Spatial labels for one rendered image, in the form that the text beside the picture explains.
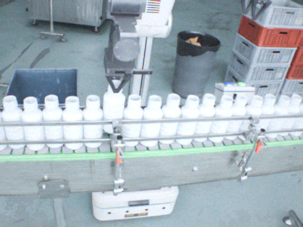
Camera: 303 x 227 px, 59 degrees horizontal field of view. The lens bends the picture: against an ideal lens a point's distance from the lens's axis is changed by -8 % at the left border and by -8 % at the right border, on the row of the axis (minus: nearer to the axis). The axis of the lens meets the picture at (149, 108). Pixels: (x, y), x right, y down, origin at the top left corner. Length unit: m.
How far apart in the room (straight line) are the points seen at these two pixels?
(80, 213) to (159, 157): 1.12
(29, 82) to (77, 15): 3.18
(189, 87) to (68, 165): 2.26
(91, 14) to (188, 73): 2.11
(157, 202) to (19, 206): 0.90
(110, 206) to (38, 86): 0.80
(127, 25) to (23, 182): 0.60
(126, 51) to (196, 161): 0.51
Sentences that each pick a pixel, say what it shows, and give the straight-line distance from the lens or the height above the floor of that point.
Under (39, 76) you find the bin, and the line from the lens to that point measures 1.47.
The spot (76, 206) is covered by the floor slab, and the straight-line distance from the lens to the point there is 2.00.
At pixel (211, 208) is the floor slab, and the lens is 2.11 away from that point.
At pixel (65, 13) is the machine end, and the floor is 0.27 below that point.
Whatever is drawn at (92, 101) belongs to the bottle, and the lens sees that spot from 0.84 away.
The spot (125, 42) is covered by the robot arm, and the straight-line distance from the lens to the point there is 0.61.
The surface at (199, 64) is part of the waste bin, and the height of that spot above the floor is 0.44.
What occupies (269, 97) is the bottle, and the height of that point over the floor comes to 1.15.
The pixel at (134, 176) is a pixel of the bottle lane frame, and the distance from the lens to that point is 0.97.
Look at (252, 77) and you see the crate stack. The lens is 3.31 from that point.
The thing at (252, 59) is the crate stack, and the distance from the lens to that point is 3.19.
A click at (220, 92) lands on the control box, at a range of 1.11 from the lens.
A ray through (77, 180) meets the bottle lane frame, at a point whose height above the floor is 0.89.
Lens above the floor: 1.61
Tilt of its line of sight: 34 degrees down
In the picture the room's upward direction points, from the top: 9 degrees clockwise
